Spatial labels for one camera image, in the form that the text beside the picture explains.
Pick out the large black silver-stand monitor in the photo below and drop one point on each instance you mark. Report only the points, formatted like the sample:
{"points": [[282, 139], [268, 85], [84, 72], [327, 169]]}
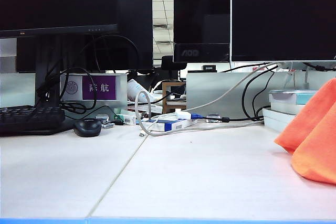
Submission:
{"points": [[283, 11]]}

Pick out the black office chair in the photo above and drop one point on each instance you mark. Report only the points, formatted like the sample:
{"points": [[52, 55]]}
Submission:
{"points": [[166, 62]]}

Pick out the white cover book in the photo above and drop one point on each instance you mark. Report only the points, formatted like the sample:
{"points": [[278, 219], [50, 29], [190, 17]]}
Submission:
{"points": [[286, 108]]}

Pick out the small clear plastic box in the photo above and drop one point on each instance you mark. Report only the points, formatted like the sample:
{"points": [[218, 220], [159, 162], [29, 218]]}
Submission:
{"points": [[102, 117]]}

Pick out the black monitor rear side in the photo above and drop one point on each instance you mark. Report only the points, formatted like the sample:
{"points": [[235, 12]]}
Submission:
{"points": [[136, 24]]}

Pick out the black AOC monitor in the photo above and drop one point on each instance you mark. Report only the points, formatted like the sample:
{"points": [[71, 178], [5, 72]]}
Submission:
{"points": [[202, 11]]}

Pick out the small green white box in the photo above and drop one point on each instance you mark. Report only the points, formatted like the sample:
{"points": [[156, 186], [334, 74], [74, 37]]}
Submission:
{"points": [[128, 119]]}

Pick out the silver metal clip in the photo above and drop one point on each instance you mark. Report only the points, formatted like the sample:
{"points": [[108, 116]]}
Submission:
{"points": [[108, 125]]}

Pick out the wooden shelf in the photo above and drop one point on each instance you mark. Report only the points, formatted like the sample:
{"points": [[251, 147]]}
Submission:
{"points": [[164, 98]]}

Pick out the black computer mouse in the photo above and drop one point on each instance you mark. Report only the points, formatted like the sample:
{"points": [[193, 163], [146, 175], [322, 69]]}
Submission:
{"points": [[87, 127]]}

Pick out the small silver connector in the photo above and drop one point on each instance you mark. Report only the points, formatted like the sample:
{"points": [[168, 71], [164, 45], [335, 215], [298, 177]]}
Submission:
{"points": [[214, 116]]}

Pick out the white adapter blue plug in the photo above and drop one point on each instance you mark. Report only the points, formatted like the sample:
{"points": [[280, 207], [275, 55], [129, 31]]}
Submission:
{"points": [[182, 114]]}

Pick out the orange microfibre rag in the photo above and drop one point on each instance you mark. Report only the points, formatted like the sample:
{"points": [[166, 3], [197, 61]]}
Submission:
{"points": [[315, 142]]}

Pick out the wide grey desk partition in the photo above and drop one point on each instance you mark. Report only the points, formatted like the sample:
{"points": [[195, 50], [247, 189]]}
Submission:
{"points": [[210, 90]]}

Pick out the black keyboard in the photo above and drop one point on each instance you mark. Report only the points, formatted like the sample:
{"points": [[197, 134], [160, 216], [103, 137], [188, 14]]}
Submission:
{"points": [[26, 119]]}

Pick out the white printed bag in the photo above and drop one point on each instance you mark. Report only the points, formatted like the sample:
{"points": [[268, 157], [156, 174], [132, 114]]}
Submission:
{"points": [[134, 86]]}

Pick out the small black box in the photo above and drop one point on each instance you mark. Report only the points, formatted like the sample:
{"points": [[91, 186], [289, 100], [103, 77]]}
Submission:
{"points": [[209, 68]]}

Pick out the narrow grey desk partition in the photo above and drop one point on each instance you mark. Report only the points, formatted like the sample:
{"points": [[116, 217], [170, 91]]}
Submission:
{"points": [[15, 90]]}

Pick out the blue white flat box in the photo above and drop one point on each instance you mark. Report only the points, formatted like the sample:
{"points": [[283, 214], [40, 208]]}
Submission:
{"points": [[170, 125]]}

